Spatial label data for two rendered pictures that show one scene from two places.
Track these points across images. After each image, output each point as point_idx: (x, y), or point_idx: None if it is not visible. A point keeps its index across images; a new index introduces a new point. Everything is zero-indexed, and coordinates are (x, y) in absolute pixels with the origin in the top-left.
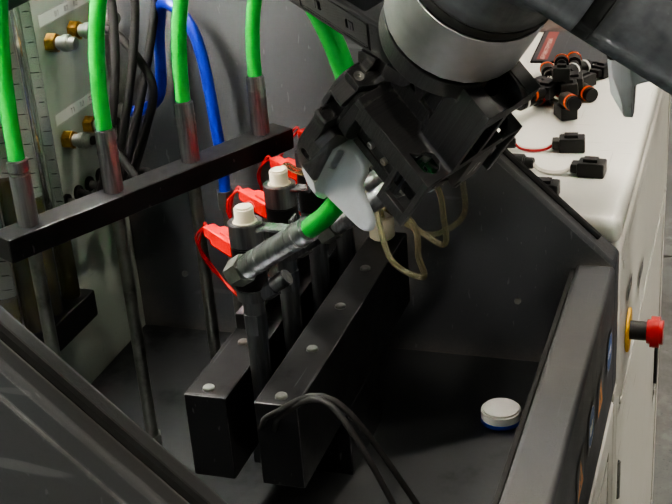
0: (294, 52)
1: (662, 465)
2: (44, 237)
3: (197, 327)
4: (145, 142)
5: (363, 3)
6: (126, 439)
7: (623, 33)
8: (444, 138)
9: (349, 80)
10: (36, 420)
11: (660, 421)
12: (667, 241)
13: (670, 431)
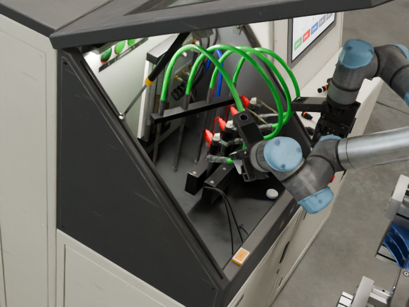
0: (248, 74)
1: (346, 194)
2: (164, 119)
3: (196, 131)
4: (198, 83)
5: (249, 142)
6: (174, 205)
7: (285, 186)
8: (257, 173)
9: (242, 152)
10: (157, 196)
11: (353, 176)
12: (394, 100)
13: (355, 181)
